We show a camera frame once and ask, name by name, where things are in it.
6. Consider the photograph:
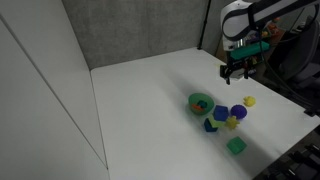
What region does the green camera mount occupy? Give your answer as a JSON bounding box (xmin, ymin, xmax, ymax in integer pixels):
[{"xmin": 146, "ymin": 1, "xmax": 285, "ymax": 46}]
[{"xmin": 231, "ymin": 41, "xmax": 271, "ymax": 60}]

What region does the green foam cube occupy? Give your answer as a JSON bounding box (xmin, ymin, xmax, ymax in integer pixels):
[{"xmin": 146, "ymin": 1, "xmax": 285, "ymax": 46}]
[{"xmin": 226, "ymin": 135, "xmax": 248, "ymax": 155}]

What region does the yellow plush toy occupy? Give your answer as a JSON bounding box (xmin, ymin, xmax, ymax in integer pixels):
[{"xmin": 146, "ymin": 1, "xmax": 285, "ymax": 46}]
[{"xmin": 242, "ymin": 95, "xmax": 257, "ymax": 108}]

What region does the yellow spiky toy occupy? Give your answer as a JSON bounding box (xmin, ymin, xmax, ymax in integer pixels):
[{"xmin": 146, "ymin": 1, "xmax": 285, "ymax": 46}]
[{"xmin": 225, "ymin": 115, "xmax": 241, "ymax": 131}]

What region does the dark office chair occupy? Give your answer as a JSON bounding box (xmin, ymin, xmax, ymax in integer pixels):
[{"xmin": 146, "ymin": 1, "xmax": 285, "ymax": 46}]
[{"xmin": 266, "ymin": 19, "xmax": 320, "ymax": 99}]

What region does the blue and green block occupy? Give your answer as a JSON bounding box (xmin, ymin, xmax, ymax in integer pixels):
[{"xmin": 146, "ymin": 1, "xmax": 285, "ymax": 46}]
[{"xmin": 203, "ymin": 113, "xmax": 225, "ymax": 133}]

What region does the blue spiky ball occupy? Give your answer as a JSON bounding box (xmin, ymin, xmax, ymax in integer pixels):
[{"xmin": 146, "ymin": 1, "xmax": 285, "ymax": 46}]
[{"xmin": 230, "ymin": 104, "xmax": 248, "ymax": 120}]

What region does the blue foam cube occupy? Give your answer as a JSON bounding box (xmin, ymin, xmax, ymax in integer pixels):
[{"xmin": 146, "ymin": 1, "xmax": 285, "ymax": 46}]
[{"xmin": 213, "ymin": 104, "xmax": 230, "ymax": 122}]

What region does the black tripod pole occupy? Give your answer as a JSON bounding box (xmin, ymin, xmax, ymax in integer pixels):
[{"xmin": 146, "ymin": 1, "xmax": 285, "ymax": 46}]
[{"xmin": 197, "ymin": 0, "xmax": 213, "ymax": 51}]

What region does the black cable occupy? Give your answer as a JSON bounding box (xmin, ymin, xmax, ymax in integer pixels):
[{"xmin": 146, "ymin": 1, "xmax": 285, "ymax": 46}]
[
  {"xmin": 248, "ymin": 3, "xmax": 316, "ymax": 114},
  {"xmin": 248, "ymin": 6, "xmax": 316, "ymax": 117}
]

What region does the cluttered shelf with toys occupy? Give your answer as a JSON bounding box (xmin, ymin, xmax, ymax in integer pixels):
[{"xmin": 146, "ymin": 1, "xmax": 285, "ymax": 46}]
[{"xmin": 253, "ymin": 14, "xmax": 289, "ymax": 68}]

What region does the green plastic bowl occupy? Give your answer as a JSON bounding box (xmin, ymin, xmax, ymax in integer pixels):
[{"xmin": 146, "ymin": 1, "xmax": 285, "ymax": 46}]
[{"xmin": 187, "ymin": 92, "xmax": 215, "ymax": 117}]

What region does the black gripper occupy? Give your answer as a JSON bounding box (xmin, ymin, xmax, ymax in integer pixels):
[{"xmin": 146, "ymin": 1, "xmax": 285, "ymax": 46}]
[{"xmin": 219, "ymin": 55, "xmax": 258, "ymax": 86}]

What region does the orange toy piece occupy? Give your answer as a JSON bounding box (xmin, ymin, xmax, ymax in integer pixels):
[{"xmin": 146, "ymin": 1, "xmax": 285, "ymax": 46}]
[{"xmin": 191, "ymin": 103, "xmax": 205, "ymax": 112}]

